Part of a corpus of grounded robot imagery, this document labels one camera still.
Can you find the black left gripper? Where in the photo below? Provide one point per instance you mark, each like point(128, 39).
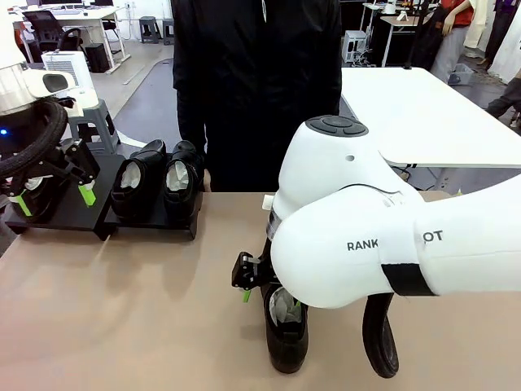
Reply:
point(55, 161)

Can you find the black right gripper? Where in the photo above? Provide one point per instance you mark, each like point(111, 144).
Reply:
point(252, 273)

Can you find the black leather buckle shoe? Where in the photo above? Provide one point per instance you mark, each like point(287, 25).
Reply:
point(285, 350)
point(179, 205)
point(138, 201)
point(45, 205)

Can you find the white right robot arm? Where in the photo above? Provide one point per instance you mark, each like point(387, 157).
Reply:
point(366, 203)

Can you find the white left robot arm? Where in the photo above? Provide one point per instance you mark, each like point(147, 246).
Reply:
point(12, 40)

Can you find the person's right forearm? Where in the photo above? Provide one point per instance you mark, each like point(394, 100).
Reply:
point(193, 138)

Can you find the black shoe stand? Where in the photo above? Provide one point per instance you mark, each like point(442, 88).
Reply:
point(163, 223)
point(73, 222)

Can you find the black pole stand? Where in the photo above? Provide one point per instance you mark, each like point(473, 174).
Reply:
point(413, 36)

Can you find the person's right hand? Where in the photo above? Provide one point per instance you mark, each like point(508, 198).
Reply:
point(207, 181)

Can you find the white crumpled paper stuffing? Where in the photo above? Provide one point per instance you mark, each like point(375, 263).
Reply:
point(178, 176)
point(38, 183)
point(285, 309)
point(131, 175)

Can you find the grey plastic stool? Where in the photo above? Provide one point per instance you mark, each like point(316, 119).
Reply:
point(169, 30)
point(150, 28)
point(102, 130)

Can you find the white air purifier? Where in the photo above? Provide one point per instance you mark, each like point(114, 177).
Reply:
point(65, 61)

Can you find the black computer tower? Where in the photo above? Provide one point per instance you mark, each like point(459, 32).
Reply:
point(97, 57)

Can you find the black office chair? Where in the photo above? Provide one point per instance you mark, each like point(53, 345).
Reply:
point(49, 32)

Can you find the white office desk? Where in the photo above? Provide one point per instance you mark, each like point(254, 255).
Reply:
point(93, 14)

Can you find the large white table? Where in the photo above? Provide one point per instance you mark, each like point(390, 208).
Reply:
point(407, 106)

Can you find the white computer case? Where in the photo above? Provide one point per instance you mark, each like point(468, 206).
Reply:
point(356, 45)

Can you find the white desk with black panel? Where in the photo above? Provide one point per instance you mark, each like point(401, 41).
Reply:
point(390, 40)

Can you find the grey plastic basket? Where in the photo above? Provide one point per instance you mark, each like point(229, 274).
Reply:
point(461, 75)

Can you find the background person's legs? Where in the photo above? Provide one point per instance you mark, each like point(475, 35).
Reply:
point(506, 102)

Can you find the mannequin with orange top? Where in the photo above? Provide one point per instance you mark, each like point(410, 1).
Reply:
point(454, 40)

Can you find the white hanging garment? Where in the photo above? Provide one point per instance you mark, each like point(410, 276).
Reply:
point(509, 53)

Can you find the beige hanging garment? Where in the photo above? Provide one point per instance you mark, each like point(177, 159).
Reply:
point(480, 24)

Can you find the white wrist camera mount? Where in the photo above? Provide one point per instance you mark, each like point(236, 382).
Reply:
point(268, 202)

